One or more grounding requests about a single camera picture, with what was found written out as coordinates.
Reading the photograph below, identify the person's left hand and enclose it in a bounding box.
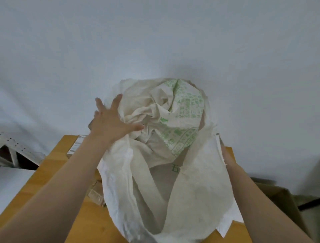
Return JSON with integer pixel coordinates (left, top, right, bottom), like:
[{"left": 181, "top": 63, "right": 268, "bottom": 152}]
[{"left": 89, "top": 94, "right": 145, "bottom": 146}]

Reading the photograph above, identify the person's right hand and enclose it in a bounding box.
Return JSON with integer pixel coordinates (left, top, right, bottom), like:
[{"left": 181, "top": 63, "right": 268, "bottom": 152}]
[{"left": 220, "top": 145, "right": 238, "bottom": 172}]

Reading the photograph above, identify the large white plastic bag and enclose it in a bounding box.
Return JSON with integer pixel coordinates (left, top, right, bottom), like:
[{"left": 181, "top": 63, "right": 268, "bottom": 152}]
[{"left": 97, "top": 78, "right": 244, "bottom": 243}]

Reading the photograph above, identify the stack of cardboard boxes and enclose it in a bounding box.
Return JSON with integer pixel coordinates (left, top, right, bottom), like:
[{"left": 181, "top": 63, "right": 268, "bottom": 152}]
[{"left": 66, "top": 117, "right": 107, "bottom": 208}]

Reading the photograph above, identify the person's left forearm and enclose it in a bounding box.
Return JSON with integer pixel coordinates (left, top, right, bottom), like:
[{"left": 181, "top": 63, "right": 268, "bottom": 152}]
[{"left": 0, "top": 136, "right": 110, "bottom": 243}]

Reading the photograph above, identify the person's right forearm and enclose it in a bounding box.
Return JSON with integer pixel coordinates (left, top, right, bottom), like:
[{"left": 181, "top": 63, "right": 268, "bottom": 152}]
[{"left": 226, "top": 165, "right": 313, "bottom": 243}]

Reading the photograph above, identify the brown cardboard box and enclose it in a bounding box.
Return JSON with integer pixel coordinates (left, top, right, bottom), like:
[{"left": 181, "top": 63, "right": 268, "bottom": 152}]
[{"left": 251, "top": 176, "right": 313, "bottom": 238}]

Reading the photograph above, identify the wooden table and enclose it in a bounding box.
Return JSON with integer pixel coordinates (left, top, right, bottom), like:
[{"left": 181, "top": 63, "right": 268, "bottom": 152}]
[{"left": 0, "top": 135, "right": 253, "bottom": 243}]

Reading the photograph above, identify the white metal shelf rack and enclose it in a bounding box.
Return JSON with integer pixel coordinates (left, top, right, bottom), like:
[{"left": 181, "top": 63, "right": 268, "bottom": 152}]
[{"left": 0, "top": 131, "right": 45, "bottom": 171}]

